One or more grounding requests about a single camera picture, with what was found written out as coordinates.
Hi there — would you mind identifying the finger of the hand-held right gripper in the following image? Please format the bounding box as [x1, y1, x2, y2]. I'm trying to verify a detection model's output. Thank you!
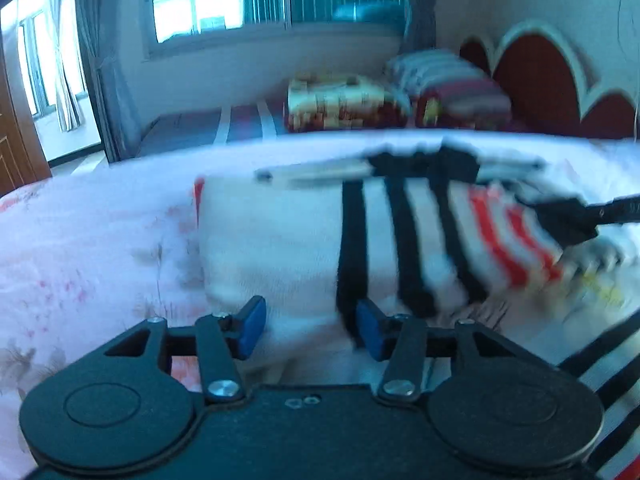
[534, 194, 640, 248]

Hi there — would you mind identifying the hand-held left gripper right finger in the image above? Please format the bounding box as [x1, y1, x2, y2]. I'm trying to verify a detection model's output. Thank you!
[355, 298, 548, 405]

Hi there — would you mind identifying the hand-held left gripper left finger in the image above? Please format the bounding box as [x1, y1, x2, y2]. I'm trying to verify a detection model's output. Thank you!
[104, 295, 267, 405]

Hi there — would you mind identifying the black white red striped sweater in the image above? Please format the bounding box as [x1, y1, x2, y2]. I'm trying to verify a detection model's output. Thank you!
[194, 141, 640, 480]

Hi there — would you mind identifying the red headboard with white trim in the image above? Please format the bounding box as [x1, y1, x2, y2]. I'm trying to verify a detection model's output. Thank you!
[457, 19, 640, 141]

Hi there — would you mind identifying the folded striped quilt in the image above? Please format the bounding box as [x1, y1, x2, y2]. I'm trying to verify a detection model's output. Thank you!
[384, 49, 514, 132]

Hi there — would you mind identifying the floral bed sheet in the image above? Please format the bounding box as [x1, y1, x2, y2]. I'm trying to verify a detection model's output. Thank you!
[0, 130, 640, 480]

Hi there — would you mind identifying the bed with striped sheet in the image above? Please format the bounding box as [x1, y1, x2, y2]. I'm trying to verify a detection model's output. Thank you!
[134, 100, 292, 159]

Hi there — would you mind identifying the folded floral blanket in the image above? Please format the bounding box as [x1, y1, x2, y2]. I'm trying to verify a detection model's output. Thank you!
[284, 74, 414, 134]

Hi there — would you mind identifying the grey curtain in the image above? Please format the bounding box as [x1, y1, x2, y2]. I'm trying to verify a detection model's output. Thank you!
[402, 0, 447, 54]
[74, 0, 145, 162]

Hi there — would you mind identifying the teal bundle on windowsill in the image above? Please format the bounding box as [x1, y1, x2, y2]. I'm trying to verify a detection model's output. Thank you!
[332, 2, 407, 26]

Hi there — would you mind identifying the brown wooden door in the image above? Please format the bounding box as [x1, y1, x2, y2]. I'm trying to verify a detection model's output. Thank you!
[0, 35, 54, 199]

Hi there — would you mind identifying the white sheer curtain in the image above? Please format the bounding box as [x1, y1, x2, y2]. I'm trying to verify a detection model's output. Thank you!
[47, 0, 85, 134]

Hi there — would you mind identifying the large window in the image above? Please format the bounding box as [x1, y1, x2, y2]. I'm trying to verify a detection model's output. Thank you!
[146, 0, 412, 47]

